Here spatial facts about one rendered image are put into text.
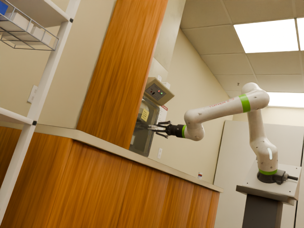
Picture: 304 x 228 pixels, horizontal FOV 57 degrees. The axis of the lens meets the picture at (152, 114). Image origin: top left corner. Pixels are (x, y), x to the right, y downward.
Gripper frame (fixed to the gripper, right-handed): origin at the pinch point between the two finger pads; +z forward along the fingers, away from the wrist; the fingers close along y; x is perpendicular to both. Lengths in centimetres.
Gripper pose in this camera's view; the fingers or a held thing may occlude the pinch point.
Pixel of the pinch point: (153, 127)
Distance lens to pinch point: 205.0
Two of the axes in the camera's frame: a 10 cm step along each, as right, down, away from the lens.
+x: -4.9, -3.3, -8.0
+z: -8.4, -0.7, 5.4
